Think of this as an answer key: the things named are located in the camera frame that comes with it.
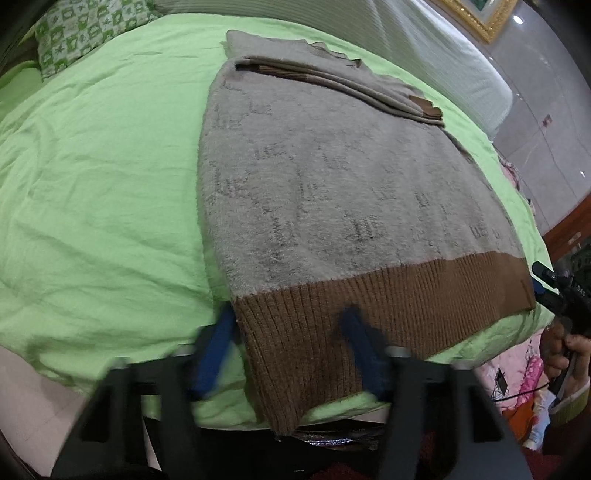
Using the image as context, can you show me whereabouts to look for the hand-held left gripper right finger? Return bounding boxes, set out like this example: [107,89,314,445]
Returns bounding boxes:
[335,304,536,480]

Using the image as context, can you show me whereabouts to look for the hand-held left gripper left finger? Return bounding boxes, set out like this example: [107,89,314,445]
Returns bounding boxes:
[51,305,241,480]

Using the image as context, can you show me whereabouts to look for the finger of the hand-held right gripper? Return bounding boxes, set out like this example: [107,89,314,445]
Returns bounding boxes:
[531,261,563,304]

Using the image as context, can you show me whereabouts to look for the grey sweater with brown hem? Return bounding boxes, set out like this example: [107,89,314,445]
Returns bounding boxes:
[198,30,537,437]

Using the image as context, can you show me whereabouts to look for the person's right forearm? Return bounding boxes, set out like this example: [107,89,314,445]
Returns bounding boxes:
[547,377,591,430]

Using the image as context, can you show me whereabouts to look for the person's right hand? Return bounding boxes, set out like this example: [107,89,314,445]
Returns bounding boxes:
[540,320,591,398]

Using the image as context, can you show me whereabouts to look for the brown wooden cabinet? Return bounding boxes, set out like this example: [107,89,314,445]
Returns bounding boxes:
[542,194,591,278]

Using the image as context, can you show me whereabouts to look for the pink printed blanket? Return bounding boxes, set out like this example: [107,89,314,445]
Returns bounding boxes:
[475,154,561,455]

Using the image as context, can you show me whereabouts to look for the white mattress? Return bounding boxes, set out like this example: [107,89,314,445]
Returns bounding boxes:
[0,344,155,464]

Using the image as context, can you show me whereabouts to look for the light green bed sheet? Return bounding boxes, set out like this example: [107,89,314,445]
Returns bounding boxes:
[0,13,555,428]

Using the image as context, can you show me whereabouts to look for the gold framed floral picture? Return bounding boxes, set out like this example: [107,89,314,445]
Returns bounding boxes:
[427,0,520,44]

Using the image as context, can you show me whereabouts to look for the white striped headboard cushion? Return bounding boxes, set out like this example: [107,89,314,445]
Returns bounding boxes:
[152,0,514,139]

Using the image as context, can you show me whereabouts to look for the green checked pattern pillow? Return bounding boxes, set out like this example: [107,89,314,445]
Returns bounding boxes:
[34,0,162,80]

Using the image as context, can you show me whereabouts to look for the black cable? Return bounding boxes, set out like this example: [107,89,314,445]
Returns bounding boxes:
[493,377,555,403]

